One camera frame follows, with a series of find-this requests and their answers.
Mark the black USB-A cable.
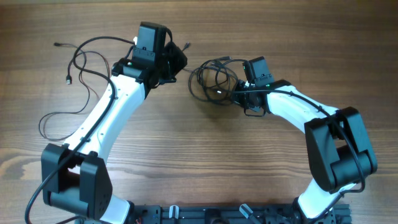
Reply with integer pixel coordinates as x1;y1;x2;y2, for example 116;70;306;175
187;55;249;106

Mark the thin black micro USB cable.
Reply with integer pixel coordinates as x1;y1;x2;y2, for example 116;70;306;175
38;42;111;142

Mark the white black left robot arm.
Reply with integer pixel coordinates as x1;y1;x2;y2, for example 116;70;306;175
37;22;187;223

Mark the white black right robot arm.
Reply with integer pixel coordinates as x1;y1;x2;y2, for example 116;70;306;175
231;57;378;223

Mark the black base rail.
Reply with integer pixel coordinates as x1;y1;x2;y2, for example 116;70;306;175
74;203;352;224

